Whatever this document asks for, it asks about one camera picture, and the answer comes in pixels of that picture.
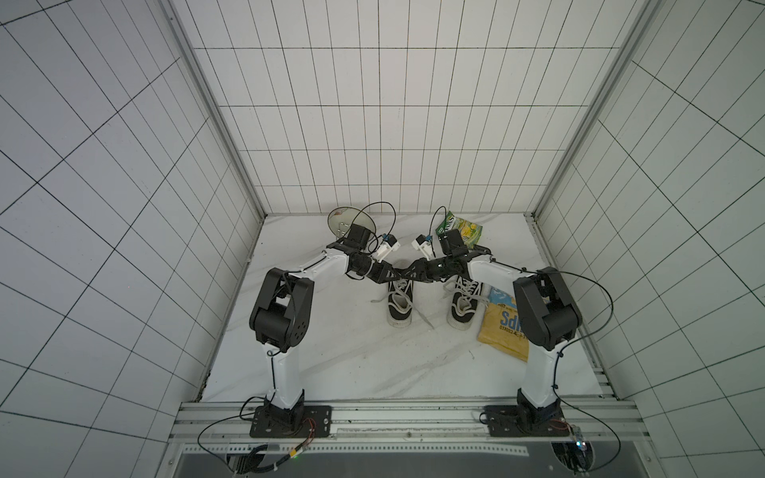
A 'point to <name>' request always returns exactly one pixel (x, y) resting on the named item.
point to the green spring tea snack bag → (469, 232)
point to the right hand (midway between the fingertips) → (395, 277)
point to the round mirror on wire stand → (341, 219)
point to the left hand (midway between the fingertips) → (393, 280)
